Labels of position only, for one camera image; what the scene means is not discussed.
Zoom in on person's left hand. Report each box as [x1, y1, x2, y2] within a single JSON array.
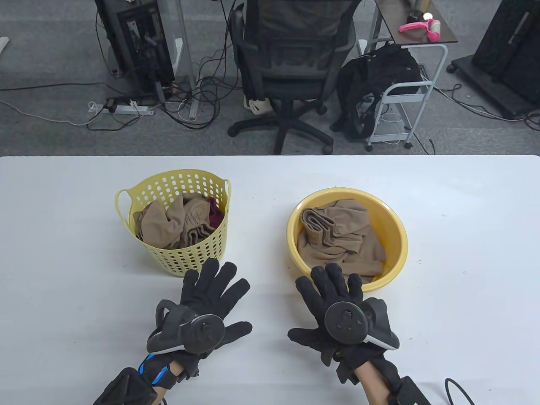
[[169, 258, 253, 380]]

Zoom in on person's right hand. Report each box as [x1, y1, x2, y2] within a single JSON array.
[[288, 264, 399, 384]]

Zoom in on black hand controller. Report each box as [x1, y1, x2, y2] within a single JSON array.
[[147, 300, 225, 354], [325, 297, 400, 350]]

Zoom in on tan shorts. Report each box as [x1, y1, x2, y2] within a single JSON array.
[[297, 200, 386, 284], [133, 193, 222, 249]]

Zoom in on maroon shorts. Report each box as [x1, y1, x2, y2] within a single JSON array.
[[207, 197, 225, 230]]

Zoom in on black right forearm box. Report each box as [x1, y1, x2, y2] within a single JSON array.
[[390, 375, 431, 405]]

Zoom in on person's left forearm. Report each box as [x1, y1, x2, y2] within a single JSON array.
[[156, 364, 185, 403]]

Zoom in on yellow perforated plastic basket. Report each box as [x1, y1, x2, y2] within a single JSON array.
[[115, 169, 232, 277]]

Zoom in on yellow plastic basin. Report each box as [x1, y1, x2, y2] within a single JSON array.
[[287, 187, 408, 292]]

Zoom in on black left wrist band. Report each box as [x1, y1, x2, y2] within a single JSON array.
[[137, 354, 178, 389]]

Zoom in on white shoe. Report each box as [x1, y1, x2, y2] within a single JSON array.
[[244, 95, 273, 114]]

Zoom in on white power strip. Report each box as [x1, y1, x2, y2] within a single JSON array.
[[89, 101, 154, 115]]

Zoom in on black backpack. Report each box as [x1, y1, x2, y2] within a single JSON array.
[[330, 42, 422, 140]]

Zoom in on white rolling cart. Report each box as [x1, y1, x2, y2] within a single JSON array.
[[359, 0, 458, 151]]

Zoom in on black mesh office chair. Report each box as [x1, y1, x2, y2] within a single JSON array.
[[228, 0, 364, 156]]

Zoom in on black open computer tower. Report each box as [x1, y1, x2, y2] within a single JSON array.
[[94, 0, 176, 100]]

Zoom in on metal desk leg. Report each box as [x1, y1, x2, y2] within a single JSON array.
[[175, 0, 199, 122]]

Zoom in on pink plastic tool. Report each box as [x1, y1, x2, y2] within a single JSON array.
[[400, 19, 441, 41]]

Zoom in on black wheeled stand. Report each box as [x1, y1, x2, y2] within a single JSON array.
[[447, 0, 540, 119]]

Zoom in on black left forearm mount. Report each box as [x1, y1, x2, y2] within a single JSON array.
[[93, 367, 159, 405]]

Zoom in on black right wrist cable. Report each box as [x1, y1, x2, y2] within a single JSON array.
[[445, 378, 474, 405]]

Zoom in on black floor cable bundle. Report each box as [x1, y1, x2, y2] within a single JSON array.
[[160, 0, 246, 130]]

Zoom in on grey floor cable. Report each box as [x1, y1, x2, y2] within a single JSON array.
[[435, 84, 540, 131]]

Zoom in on white floor cable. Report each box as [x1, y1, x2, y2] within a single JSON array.
[[0, 99, 102, 126]]

